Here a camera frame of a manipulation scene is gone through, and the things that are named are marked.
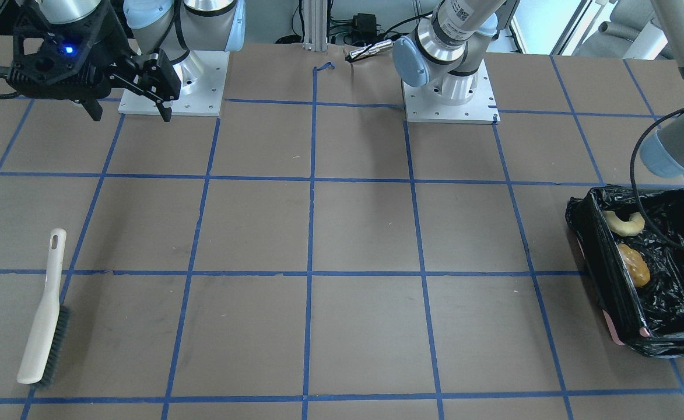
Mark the black lined trash bin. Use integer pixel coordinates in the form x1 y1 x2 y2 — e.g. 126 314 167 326
565 184 684 358

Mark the white hand brush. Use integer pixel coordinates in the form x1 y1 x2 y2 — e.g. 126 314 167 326
16 228 69 389

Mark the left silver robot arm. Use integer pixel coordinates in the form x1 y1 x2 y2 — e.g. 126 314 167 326
106 44 684 186

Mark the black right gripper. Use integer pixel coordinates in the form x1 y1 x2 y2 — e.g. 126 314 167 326
6 1 181 122

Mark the aluminium frame post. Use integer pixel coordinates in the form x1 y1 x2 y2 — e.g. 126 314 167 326
299 1 331 53

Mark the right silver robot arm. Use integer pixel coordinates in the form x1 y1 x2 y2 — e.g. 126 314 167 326
1 1 245 122

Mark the oval golden bread roll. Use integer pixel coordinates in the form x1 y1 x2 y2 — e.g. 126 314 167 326
617 243 651 289

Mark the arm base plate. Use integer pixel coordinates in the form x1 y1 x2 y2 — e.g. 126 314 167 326
118 50 230 121
401 61 501 124

